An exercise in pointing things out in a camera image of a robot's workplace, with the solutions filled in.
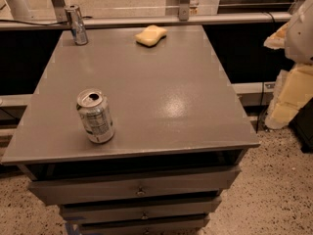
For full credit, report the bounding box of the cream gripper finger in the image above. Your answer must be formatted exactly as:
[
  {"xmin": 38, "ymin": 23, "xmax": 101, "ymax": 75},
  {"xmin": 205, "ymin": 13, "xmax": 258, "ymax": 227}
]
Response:
[
  {"xmin": 263, "ymin": 23, "xmax": 289, "ymax": 50},
  {"xmin": 265, "ymin": 64, "xmax": 313, "ymax": 129}
]

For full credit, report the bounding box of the silver 7up soda can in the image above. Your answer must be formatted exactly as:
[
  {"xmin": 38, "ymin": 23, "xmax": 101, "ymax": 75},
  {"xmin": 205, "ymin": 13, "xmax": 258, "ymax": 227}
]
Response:
[{"xmin": 76, "ymin": 88, "xmax": 114, "ymax": 144}]

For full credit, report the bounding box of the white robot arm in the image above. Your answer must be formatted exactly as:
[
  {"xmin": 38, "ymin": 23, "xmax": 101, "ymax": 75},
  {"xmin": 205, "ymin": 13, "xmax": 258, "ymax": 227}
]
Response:
[{"xmin": 264, "ymin": 0, "xmax": 313, "ymax": 129}]

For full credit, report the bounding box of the yellow sponge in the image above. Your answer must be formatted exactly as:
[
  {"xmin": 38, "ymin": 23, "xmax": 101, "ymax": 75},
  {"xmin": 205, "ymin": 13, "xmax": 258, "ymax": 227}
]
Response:
[{"xmin": 135, "ymin": 25, "xmax": 167, "ymax": 47}]

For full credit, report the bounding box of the tall slim silver can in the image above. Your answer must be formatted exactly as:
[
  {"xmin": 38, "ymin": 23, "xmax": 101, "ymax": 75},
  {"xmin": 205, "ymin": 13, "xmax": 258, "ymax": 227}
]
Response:
[{"xmin": 65, "ymin": 5, "xmax": 88, "ymax": 46}]

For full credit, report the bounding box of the top grey drawer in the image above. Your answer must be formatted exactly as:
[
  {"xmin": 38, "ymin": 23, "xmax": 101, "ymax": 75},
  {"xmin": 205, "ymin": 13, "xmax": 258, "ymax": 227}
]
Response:
[{"xmin": 29, "ymin": 165, "xmax": 241, "ymax": 206}]

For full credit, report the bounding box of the grey drawer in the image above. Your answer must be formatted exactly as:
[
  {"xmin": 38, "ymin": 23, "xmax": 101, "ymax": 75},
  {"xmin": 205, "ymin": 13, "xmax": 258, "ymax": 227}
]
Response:
[
  {"xmin": 61, "ymin": 195, "xmax": 221, "ymax": 224},
  {"xmin": 29, "ymin": 165, "xmax": 241, "ymax": 206},
  {"xmin": 79, "ymin": 214, "xmax": 208, "ymax": 235}
]

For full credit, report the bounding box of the middle grey drawer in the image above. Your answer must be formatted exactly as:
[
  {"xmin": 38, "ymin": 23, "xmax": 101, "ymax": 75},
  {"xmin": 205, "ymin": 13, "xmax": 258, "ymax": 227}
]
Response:
[{"xmin": 61, "ymin": 195, "xmax": 221, "ymax": 224}]

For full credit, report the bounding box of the grey drawer cabinet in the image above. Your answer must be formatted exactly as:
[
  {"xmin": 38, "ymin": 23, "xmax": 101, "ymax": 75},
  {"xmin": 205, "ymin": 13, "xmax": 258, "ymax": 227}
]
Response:
[{"xmin": 0, "ymin": 24, "xmax": 261, "ymax": 235}]

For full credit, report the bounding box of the bottom grey drawer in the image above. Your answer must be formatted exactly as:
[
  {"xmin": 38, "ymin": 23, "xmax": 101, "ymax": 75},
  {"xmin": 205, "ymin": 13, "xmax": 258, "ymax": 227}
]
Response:
[{"xmin": 79, "ymin": 214, "xmax": 208, "ymax": 235}]

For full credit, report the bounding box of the white pipe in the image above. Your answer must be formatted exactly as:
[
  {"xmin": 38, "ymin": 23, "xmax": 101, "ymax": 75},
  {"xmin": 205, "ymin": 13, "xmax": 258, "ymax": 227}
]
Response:
[{"xmin": 5, "ymin": 0, "xmax": 32, "ymax": 21}]

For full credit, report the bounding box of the metal bracket post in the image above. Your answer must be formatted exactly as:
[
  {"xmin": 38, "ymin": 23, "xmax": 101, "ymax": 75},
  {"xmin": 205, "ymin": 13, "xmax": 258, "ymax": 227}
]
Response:
[{"xmin": 178, "ymin": 0, "xmax": 190, "ymax": 21}]

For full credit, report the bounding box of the horizontal metal rail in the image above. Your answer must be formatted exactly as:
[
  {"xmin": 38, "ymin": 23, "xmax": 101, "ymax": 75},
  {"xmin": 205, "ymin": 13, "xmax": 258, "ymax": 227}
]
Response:
[{"xmin": 0, "ymin": 12, "xmax": 291, "ymax": 31}]

